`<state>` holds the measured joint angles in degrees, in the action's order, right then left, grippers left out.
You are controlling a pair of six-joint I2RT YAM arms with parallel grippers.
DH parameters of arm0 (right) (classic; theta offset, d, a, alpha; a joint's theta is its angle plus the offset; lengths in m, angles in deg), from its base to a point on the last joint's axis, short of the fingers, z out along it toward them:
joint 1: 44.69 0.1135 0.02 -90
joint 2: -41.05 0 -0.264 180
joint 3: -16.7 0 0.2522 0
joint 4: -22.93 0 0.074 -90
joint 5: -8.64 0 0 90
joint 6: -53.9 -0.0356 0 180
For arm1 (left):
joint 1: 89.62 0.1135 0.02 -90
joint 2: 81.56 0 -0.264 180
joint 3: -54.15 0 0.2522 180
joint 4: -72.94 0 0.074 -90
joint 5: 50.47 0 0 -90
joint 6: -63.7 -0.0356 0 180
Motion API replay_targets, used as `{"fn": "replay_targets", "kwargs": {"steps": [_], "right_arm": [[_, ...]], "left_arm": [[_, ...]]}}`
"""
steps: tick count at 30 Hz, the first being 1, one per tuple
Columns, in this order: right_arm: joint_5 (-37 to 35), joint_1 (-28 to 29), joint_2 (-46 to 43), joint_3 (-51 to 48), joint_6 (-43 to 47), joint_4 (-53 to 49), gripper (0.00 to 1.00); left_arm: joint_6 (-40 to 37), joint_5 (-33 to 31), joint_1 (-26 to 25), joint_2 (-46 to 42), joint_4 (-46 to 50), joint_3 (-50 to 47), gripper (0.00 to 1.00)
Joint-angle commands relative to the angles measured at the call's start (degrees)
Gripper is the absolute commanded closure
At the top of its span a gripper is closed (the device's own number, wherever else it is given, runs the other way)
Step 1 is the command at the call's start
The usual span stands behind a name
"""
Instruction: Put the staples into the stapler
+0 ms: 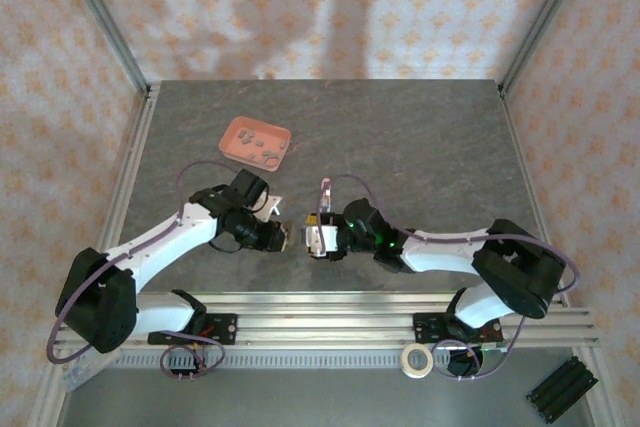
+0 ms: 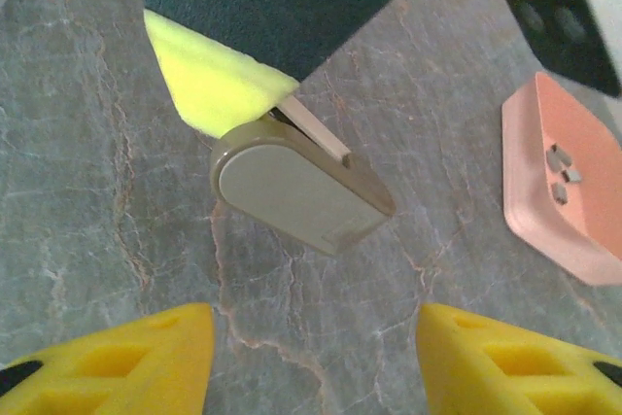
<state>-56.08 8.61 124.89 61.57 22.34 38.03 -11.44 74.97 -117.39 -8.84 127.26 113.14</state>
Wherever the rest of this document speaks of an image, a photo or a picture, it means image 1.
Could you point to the pink plastic tray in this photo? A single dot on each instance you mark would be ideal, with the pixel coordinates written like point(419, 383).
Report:
point(235, 144)

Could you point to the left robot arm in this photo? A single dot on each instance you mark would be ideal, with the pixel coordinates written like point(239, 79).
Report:
point(165, 242)

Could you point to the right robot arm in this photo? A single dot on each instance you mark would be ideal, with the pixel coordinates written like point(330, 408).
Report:
point(440, 252)

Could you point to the aluminium mounting rails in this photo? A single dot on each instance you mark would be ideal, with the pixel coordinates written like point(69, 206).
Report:
point(325, 322)

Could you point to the long grey staple strip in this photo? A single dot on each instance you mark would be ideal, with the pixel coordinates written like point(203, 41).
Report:
point(270, 152)

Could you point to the white tape roll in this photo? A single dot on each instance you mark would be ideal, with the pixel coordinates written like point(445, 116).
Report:
point(417, 373)

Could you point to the black extrusion piece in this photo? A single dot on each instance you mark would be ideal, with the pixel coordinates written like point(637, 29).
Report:
point(562, 387)

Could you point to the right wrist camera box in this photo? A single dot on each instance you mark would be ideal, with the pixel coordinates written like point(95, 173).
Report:
point(325, 239)

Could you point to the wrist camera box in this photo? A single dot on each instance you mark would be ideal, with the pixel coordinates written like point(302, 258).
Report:
point(325, 239)
point(267, 207)

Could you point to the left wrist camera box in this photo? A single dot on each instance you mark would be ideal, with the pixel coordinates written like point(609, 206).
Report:
point(267, 207)

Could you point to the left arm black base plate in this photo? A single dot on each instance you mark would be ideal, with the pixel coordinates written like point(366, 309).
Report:
point(225, 327)

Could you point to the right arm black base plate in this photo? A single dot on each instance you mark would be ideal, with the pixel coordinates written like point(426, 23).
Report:
point(425, 327)

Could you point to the aluminium side rail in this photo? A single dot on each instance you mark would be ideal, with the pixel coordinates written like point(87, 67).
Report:
point(136, 147)
point(523, 157)

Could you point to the aluminium frame post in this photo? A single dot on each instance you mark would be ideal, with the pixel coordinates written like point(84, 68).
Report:
point(107, 22)
point(542, 22)

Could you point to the aluminium frame leg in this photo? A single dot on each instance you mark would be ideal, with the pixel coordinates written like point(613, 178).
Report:
point(50, 397)
point(605, 392)

